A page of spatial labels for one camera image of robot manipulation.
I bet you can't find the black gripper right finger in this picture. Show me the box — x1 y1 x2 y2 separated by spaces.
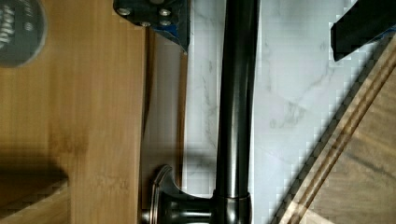
331 0 396 62

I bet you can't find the wooden base board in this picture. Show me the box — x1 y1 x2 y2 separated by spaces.
269 35 396 224

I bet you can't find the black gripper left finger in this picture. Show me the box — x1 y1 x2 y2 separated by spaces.
113 0 191 53

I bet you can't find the wooden drawer cabinet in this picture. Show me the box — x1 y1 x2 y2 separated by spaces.
0 0 189 224

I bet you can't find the black drawer handle bar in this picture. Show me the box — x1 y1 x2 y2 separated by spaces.
141 0 261 224

